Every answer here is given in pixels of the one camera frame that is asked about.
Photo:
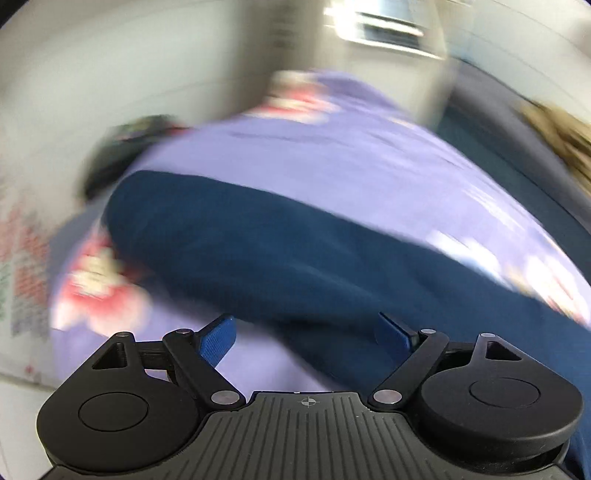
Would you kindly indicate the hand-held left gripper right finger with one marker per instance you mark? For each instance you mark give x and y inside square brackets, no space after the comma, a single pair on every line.
[392,334]

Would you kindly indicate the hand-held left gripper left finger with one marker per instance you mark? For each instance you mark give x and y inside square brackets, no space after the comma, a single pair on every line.
[216,340]

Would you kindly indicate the navy blue garment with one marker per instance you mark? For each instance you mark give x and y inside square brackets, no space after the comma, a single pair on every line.
[277,249]

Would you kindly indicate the purple floral bedsheet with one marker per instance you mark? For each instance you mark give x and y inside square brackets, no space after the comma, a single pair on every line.
[323,152]

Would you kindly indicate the teal bed cover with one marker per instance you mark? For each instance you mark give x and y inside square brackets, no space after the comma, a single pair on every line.
[498,161]

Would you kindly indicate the red patterned cloth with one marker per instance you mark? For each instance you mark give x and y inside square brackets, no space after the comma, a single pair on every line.
[25,267]

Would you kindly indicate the dark cloth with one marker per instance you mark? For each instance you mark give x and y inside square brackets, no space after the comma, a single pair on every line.
[124,147]

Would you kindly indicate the brown cloth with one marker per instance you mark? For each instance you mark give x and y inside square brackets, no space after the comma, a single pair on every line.
[558,134]

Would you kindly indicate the grey blanket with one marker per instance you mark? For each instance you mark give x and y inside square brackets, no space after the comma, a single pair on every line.
[489,87]

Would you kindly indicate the white air conditioner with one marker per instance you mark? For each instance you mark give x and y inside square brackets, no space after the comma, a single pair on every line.
[388,27]

